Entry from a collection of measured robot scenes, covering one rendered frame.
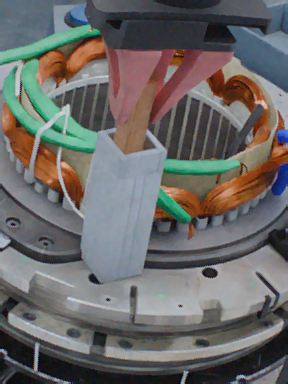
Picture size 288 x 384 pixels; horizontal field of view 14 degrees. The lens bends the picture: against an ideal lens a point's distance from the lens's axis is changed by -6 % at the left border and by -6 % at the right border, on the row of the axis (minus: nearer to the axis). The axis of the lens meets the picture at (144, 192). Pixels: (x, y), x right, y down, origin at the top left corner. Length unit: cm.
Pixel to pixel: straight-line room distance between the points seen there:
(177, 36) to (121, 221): 14
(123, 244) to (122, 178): 5
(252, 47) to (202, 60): 47
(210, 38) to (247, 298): 19
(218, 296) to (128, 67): 18
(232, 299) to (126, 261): 7
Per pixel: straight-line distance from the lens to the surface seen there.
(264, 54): 109
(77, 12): 111
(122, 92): 65
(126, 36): 60
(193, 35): 61
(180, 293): 73
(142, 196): 70
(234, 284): 75
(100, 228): 71
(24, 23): 323
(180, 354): 75
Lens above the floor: 157
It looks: 37 degrees down
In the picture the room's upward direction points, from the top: 11 degrees clockwise
